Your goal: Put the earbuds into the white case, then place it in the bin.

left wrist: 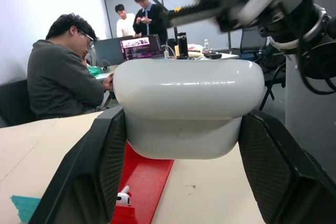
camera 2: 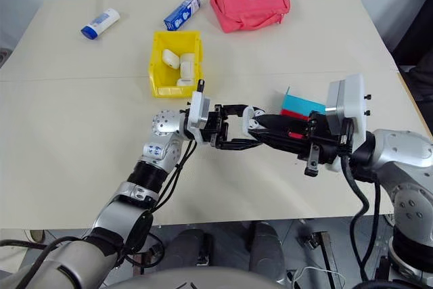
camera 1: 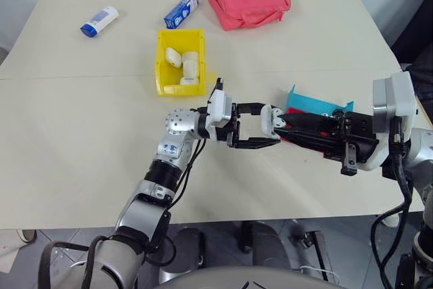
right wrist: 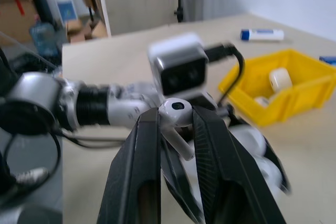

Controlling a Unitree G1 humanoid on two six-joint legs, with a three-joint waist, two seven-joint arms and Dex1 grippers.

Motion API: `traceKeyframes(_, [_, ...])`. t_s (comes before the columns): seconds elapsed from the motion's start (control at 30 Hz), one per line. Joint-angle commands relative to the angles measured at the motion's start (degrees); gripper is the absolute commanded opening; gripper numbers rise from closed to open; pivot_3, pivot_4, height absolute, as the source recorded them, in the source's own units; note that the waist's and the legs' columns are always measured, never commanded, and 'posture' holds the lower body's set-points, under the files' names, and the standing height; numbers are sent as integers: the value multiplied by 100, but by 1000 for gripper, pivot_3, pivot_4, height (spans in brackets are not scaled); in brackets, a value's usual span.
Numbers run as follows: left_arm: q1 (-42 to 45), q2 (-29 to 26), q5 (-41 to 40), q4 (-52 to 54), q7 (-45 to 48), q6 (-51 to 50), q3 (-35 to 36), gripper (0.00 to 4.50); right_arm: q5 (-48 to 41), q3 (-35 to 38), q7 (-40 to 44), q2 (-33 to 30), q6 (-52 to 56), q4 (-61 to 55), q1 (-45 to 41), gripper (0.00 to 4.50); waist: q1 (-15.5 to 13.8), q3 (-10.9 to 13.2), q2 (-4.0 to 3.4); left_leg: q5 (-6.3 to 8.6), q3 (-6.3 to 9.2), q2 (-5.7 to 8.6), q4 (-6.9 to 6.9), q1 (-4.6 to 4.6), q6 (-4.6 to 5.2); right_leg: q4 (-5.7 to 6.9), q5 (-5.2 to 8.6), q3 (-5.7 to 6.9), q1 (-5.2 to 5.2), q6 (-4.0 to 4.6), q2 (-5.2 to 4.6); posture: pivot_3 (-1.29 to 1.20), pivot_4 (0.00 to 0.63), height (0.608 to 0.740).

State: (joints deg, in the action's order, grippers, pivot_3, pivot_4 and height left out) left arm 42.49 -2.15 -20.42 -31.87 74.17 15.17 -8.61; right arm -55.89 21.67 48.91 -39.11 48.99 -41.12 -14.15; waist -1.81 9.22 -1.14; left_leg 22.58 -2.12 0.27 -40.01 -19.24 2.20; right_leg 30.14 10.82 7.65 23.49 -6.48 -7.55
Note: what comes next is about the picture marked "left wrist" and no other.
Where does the white charger with cable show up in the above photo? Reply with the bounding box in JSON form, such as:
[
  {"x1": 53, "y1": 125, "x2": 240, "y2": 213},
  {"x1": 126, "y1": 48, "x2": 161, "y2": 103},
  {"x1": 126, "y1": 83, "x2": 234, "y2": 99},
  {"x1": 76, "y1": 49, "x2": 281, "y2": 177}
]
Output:
[{"x1": 163, "y1": 45, "x2": 177, "y2": 59}]

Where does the white earbud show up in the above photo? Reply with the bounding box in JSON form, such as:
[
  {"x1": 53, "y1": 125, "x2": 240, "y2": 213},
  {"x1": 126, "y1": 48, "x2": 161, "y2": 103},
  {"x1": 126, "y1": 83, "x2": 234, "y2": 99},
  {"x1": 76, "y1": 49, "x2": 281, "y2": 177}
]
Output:
[{"x1": 115, "y1": 185, "x2": 132, "y2": 207}]

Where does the black office chair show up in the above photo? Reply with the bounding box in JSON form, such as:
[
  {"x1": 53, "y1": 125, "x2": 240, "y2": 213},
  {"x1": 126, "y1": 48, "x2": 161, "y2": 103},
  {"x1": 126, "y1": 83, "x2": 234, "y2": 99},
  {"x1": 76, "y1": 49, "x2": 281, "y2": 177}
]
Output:
[{"x1": 240, "y1": 27, "x2": 287, "y2": 111}]

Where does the man in black cardigan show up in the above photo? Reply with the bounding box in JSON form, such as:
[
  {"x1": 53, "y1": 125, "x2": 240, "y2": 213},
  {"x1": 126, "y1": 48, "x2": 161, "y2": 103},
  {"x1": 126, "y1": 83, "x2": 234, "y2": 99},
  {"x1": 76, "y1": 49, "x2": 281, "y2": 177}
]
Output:
[{"x1": 132, "y1": 0, "x2": 169, "y2": 46}]

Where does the white object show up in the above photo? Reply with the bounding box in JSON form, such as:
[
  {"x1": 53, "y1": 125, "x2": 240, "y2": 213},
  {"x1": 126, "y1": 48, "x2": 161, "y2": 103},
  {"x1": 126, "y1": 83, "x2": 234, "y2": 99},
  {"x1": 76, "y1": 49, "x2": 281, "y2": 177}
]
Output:
[{"x1": 112, "y1": 59, "x2": 266, "y2": 161}]

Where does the red plastic tray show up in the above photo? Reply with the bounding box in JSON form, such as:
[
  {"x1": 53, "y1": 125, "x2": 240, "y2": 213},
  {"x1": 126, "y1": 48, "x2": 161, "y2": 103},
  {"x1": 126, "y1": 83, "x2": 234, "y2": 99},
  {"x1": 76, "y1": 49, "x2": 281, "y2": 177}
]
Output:
[{"x1": 111, "y1": 140, "x2": 176, "y2": 224}]

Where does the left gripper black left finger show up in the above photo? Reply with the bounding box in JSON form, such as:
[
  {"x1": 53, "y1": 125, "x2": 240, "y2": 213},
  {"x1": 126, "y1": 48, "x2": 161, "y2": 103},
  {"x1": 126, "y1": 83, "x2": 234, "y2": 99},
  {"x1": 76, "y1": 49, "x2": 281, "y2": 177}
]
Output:
[{"x1": 28, "y1": 105, "x2": 129, "y2": 224}]

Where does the green plastic bag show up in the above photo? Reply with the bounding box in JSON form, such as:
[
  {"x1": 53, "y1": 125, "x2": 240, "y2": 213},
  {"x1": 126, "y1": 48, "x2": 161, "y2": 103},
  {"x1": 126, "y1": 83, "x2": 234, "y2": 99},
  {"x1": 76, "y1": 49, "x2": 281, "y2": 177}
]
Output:
[{"x1": 87, "y1": 65, "x2": 103, "y2": 76}]

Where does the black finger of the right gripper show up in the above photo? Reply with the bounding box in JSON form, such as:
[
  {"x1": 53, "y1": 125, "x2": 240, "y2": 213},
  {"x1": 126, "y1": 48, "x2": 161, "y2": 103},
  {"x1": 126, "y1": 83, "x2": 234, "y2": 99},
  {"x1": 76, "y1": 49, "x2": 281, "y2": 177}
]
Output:
[{"x1": 167, "y1": 1, "x2": 224, "y2": 29}]

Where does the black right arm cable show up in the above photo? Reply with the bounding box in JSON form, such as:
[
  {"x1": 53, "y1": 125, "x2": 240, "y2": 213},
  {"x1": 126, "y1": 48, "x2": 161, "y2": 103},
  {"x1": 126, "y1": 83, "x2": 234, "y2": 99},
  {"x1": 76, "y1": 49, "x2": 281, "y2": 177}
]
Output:
[{"x1": 298, "y1": 48, "x2": 336, "y2": 96}]

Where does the black remote control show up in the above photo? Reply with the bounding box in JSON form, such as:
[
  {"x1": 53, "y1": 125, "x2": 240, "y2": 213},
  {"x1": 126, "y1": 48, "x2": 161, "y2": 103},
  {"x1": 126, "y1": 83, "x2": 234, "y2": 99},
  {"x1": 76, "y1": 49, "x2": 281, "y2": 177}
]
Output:
[{"x1": 204, "y1": 51, "x2": 223, "y2": 60}]

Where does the grey laptop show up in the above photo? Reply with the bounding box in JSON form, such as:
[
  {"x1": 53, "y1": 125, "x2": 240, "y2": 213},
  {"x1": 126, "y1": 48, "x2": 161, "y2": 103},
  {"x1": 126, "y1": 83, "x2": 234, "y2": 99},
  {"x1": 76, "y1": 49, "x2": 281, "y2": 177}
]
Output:
[{"x1": 93, "y1": 35, "x2": 133, "y2": 68}]

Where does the black seated man's chair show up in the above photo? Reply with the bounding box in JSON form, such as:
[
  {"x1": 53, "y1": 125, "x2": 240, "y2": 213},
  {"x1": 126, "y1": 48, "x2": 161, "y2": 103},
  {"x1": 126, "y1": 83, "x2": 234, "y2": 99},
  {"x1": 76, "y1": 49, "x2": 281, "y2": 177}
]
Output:
[{"x1": 0, "y1": 78, "x2": 37, "y2": 128}]

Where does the laptop with lit screen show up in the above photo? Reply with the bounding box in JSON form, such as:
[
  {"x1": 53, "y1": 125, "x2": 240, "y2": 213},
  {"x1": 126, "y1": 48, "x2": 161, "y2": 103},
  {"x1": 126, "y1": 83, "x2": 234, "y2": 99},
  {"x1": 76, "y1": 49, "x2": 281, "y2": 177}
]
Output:
[{"x1": 119, "y1": 34, "x2": 165, "y2": 61}]

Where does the blue plastic tray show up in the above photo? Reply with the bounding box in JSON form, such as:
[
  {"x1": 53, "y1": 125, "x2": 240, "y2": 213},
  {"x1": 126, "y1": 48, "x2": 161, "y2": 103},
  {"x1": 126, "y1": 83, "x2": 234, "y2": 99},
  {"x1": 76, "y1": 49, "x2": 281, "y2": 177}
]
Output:
[{"x1": 10, "y1": 195, "x2": 43, "y2": 222}]

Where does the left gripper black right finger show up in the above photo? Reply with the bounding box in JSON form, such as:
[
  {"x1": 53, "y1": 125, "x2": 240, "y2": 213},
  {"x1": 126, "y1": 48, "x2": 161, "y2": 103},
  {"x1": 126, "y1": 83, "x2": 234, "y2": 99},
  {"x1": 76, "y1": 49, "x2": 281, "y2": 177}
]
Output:
[{"x1": 238, "y1": 109, "x2": 336, "y2": 224}]

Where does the man in white shirt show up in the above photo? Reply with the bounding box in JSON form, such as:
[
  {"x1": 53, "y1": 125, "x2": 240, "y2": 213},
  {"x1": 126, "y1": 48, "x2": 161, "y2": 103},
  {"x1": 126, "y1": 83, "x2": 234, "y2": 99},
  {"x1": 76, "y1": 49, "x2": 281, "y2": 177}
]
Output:
[{"x1": 114, "y1": 3, "x2": 137, "y2": 38}]

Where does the man in grey sweater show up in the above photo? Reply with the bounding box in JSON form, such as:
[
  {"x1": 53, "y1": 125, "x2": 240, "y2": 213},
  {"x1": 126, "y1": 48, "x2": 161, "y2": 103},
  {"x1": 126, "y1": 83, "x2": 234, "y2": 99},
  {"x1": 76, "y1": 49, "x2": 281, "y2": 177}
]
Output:
[{"x1": 27, "y1": 12, "x2": 116, "y2": 121}]

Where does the black tumbler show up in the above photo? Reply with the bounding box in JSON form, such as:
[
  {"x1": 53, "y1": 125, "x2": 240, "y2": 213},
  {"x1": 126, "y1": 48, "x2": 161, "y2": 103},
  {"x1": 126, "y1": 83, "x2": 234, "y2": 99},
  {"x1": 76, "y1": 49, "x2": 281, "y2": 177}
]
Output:
[{"x1": 177, "y1": 32, "x2": 188, "y2": 59}]

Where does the white office desk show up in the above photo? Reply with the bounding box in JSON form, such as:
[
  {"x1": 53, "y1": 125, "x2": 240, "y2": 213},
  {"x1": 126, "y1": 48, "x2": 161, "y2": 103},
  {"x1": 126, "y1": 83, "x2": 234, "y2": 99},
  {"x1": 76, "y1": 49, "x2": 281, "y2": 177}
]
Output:
[{"x1": 94, "y1": 50, "x2": 240, "y2": 80}]

